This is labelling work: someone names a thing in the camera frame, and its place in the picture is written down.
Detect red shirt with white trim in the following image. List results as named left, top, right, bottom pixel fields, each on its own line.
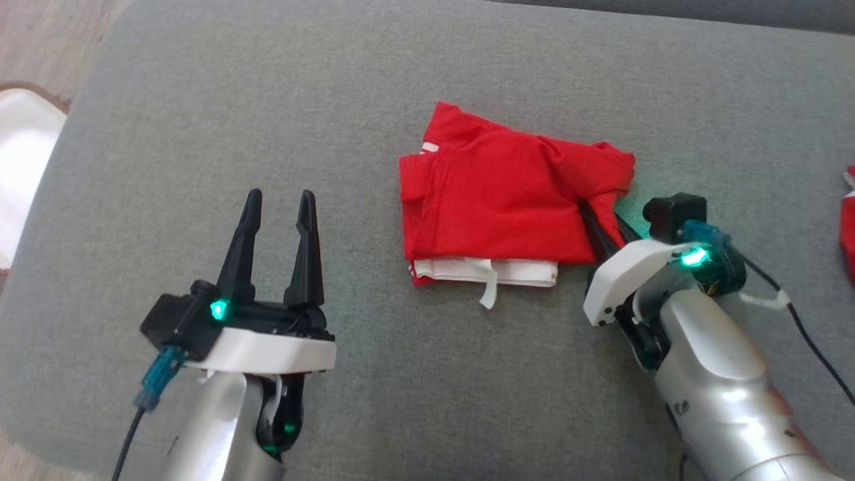
left=399, top=102, right=636, bottom=310

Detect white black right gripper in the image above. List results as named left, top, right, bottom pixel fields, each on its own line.
left=578, top=198, right=695, bottom=328

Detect black cable, teal plug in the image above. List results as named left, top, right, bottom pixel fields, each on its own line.
left=110, top=345, right=188, bottom=481
left=735, top=257, right=855, bottom=406

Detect white laundry basket, brown rim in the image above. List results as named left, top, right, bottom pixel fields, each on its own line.
left=0, top=84, right=70, bottom=271

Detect grey fabric sofa back cushion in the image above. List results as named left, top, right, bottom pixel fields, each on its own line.
left=488, top=0, right=855, bottom=35

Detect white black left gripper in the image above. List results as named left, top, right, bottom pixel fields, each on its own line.
left=190, top=188, right=337, bottom=375

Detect black left cable, teal plug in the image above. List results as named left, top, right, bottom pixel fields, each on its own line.
left=110, top=345, right=188, bottom=481

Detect red shorts with white stripe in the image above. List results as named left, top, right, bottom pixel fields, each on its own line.
left=840, top=165, right=855, bottom=286

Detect grey fabric sofa seat cushion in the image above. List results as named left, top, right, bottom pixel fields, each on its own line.
left=0, top=0, right=855, bottom=481

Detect black right cable, teal plug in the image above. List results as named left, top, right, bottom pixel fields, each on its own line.
left=735, top=257, right=855, bottom=406

